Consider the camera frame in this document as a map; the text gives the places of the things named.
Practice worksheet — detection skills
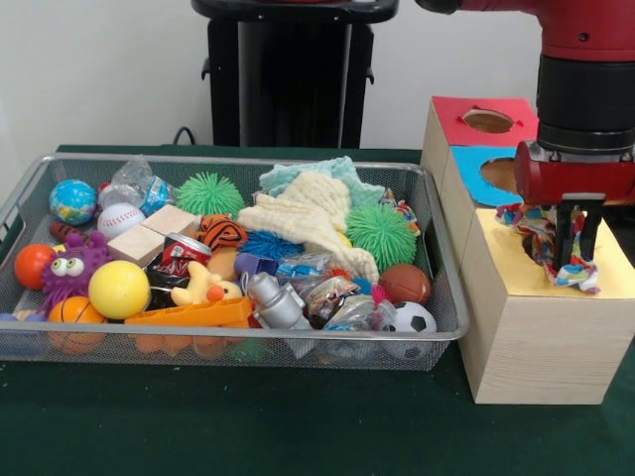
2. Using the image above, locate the red orange ball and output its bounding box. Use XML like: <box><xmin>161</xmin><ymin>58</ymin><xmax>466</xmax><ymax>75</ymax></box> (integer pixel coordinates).
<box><xmin>13</xmin><ymin>243</ymin><xmax>57</xmax><ymax>292</ymax></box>

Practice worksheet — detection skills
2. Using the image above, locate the orange toy basketball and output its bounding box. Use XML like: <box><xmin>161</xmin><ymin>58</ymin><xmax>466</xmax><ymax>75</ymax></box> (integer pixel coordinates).
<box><xmin>48</xmin><ymin>296</ymin><xmax>108</xmax><ymax>326</ymax></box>

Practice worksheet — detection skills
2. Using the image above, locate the dark green table cloth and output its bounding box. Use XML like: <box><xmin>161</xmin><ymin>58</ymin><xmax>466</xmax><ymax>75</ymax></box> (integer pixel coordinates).
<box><xmin>0</xmin><ymin>143</ymin><xmax>635</xmax><ymax>476</ymax></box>

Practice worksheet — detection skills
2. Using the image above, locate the black and white soccer ball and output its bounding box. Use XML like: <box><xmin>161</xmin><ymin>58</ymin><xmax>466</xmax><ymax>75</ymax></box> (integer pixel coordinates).
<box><xmin>385</xmin><ymin>300</ymin><xmax>439</xmax><ymax>343</ymax></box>

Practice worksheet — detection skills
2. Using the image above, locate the wooden box with three holes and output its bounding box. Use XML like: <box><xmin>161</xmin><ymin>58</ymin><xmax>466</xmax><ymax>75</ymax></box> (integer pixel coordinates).
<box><xmin>419</xmin><ymin>95</ymin><xmax>635</xmax><ymax>406</ymax></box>

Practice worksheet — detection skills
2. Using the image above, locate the yellow smooth ball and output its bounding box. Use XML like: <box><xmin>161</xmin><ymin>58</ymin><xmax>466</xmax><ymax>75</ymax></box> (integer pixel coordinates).
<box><xmin>87</xmin><ymin>260</ymin><xmax>152</xmax><ymax>321</ymax></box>

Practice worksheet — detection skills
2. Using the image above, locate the brown toy football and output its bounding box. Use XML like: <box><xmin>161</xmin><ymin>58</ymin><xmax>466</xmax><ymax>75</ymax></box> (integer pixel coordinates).
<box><xmin>379</xmin><ymin>263</ymin><xmax>433</xmax><ymax>304</ymax></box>

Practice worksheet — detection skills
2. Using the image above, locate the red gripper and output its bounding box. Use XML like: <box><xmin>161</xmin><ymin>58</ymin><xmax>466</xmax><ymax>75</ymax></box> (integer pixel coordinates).
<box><xmin>513</xmin><ymin>140</ymin><xmax>635</xmax><ymax>270</ymax></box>

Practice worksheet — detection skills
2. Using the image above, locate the silver mesh bin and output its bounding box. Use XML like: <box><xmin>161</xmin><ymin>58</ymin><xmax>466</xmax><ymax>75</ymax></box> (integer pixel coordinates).
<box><xmin>0</xmin><ymin>153</ymin><xmax>471</xmax><ymax>373</ymax></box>

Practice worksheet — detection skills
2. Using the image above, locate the colourful knotted rag toy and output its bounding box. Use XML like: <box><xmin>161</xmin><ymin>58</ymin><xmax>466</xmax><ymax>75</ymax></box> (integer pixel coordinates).
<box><xmin>494</xmin><ymin>201</ymin><xmax>602</xmax><ymax>297</ymax></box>

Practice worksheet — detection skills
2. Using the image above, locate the cream knitted cloth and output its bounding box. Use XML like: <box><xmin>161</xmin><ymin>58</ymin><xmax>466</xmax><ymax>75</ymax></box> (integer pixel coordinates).
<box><xmin>236</xmin><ymin>171</ymin><xmax>381</xmax><ymax>284</ymax></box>

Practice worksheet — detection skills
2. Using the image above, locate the green spiky rubber ball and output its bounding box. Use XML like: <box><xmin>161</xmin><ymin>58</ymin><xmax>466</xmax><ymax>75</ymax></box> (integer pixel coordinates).
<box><xmin>344</xmin><ymin>201</ymin><xmax>418</xmax><ymax>272</ymax></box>
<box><xmin>176</xmin><ymin>172</ymin><xmax>247</xmax><ymax>219</ymax></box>

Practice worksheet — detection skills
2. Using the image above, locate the purple furry monster toy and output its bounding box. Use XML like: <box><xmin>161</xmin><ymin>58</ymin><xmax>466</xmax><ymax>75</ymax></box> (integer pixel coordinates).
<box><xmin>39</xmin><ymin>231</ymin><xmax>113</xmax><ymax>311</ymax></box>

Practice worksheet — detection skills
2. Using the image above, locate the light blue cloth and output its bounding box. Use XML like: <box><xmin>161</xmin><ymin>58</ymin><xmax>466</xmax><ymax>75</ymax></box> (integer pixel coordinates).
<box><xmin>258</xmin><ymin>156</ymin><xmax>387</xmax><ymax>207</ymax></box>

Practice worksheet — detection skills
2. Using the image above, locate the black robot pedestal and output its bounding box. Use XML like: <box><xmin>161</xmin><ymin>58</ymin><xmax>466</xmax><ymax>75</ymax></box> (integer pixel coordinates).
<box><xmin>190</xmin><ymin>0</ymin><xmax>401</xmax><ymax>149</ymax></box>

